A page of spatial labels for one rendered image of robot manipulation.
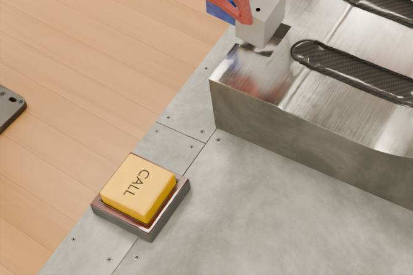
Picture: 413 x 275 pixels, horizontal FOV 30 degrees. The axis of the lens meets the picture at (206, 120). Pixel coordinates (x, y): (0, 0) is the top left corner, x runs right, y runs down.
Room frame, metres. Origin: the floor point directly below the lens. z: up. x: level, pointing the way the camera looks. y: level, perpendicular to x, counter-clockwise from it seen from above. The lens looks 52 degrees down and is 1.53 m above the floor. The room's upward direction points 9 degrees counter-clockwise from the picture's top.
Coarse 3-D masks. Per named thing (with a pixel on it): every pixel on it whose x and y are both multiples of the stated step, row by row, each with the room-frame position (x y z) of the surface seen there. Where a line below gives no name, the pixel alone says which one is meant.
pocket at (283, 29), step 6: (282, 24) 0.62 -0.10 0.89; (276, 30) 0.62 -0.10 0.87; (282, 30) 0.62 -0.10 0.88; (288, 30) 0.61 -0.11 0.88; (276, 36) 0.62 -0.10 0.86; (282, 36) 0.62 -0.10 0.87; (246, 42) 0.61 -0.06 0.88; (270, 42) 0.62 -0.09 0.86; (276, 42) 0.61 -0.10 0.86; (246, 48) 0.61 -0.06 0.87; (252, 48) 0.61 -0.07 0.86; (258, 48) 0.61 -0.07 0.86; (264, 48) 0.61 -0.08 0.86; (270, 48) 0.61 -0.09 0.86; (264, 54) 0.60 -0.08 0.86; (270, 54) 0.60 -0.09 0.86
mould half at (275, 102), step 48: (288, 0) 0.65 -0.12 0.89; (336, 0) 0.64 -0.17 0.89; (240, 48) 0.59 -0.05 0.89; (288, 48) 0.58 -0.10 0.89; (384, 48) 0.56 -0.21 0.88; (240, 96) 0.53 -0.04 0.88; (288, 96) 0.51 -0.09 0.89; (336, 96) 0.50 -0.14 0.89; (288, 144) 0.49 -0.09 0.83; (336, 144) 0.46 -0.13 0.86; (384, 144) 0.43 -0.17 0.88; (384, 192) 0.42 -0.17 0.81
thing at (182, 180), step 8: (176, 176) 0.48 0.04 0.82; (176, 192) 0.46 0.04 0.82; (96, 200) 0.47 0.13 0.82; (168, 200) 0.45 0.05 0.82; (104, 208) 0.45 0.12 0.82; (160, 208) 0.44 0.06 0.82; (120, 216) 0.44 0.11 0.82; (160, 216) 0.43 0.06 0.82; (136, 224) 0.43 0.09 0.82; (152, 224) 0.42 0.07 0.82
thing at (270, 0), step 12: (228, 0) 0.61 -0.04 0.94; (252, 0) 0.60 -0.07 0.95; (264, 0) 0.59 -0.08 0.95; (276, 0) 0.59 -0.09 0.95; (216, 12) 0.61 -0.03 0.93; (252, 12) 0.58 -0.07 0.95; (264, 12) 0.58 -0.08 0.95; (276, 12) 0.59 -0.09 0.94; (240, 24) 0.59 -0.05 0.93; (252, 24) 0.58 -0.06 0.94; (264, 24) 0.57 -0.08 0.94; (276, 24) 0.60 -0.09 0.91; (240, 36) 0.59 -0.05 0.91; (252, 36) 0.58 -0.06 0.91; (264, 36) 0.57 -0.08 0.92
